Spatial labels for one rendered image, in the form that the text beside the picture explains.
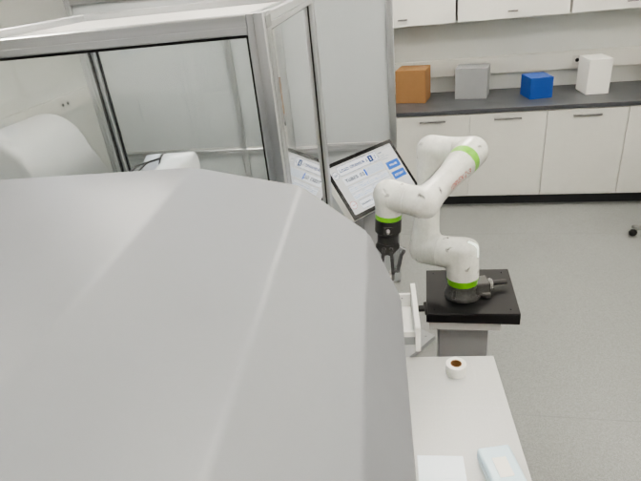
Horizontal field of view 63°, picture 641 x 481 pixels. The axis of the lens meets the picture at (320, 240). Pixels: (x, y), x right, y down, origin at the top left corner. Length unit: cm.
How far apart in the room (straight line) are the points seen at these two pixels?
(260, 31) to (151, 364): 83
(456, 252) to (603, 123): 301
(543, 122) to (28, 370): 455
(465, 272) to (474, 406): 56
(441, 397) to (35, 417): 152
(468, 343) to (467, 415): 55
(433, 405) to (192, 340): 137
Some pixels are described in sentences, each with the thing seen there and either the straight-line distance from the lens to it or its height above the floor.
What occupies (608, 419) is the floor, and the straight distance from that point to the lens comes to 301.
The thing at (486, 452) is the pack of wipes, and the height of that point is 80.
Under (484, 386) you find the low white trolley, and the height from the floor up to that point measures 76.
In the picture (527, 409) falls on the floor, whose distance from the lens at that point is 295.
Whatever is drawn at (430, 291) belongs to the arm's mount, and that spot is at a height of 80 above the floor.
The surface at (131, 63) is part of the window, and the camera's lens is 130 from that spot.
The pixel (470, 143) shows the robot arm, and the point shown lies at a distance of 204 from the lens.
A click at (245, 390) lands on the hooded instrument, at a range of 49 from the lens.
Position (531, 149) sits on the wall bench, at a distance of 486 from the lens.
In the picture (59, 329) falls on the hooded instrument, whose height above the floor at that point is 178.
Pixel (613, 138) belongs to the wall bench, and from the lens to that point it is 499.
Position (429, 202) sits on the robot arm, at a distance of 171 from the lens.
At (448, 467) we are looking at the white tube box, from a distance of 160.
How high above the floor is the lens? 206
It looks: 27 degrees down
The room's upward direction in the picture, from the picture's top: 6 degrees counter-clockwise
